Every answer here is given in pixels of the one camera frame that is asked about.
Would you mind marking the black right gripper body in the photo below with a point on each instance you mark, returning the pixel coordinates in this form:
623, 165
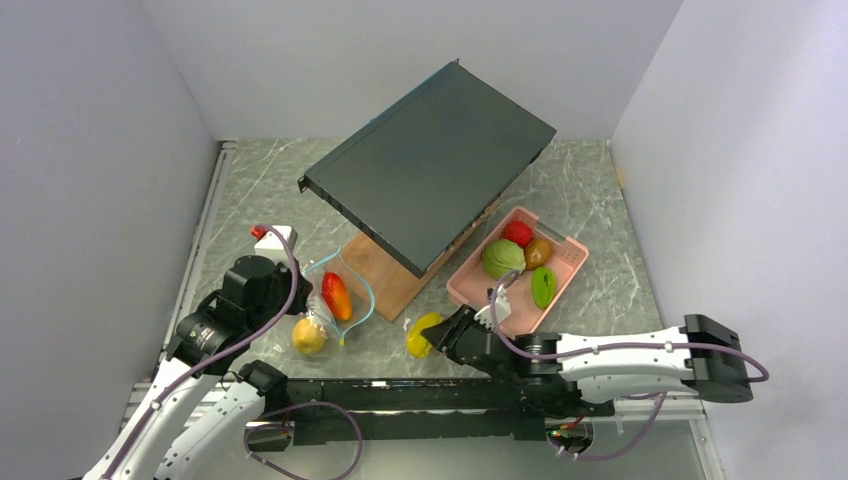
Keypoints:
503, 376

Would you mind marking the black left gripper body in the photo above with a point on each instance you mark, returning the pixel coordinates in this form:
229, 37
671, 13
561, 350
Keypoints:
283, 285

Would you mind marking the red orange toy mango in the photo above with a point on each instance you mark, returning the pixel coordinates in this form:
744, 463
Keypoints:
335, 295

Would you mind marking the yellow toy walnut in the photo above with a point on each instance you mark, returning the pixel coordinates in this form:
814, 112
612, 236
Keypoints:
308, 336

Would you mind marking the clear zip top bag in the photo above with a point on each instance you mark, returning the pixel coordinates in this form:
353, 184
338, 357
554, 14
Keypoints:
318, 310

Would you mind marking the pink perforated plastic basket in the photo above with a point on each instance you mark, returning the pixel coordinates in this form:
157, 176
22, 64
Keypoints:
469, 284

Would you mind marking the brown toy kiwi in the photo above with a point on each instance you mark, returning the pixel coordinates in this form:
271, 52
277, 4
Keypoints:
537, 252

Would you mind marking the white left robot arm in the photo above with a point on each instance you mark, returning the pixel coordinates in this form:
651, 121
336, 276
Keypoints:
254, 294

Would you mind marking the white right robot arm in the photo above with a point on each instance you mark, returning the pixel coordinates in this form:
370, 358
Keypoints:
701, 357

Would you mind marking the wooden cutting board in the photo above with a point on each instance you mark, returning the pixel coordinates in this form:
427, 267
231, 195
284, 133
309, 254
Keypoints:
393, 285

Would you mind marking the green toy cabbage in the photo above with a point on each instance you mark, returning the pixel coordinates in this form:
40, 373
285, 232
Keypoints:
501, 257

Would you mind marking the red toy strawberry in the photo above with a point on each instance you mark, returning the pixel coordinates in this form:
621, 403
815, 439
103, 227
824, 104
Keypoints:
518, 232

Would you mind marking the dark grey metal chassis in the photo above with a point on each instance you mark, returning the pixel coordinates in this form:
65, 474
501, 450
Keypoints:
416, 176

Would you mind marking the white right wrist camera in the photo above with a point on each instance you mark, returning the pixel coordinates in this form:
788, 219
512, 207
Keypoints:
497, 309

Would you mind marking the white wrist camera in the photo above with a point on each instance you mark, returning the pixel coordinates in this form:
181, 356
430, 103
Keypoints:
269, 244
497, 309

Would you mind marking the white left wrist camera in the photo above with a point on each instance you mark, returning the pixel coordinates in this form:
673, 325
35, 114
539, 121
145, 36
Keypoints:
269, 244

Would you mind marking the aluminium side rail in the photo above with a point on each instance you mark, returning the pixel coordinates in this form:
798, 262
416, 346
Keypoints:
200, 241

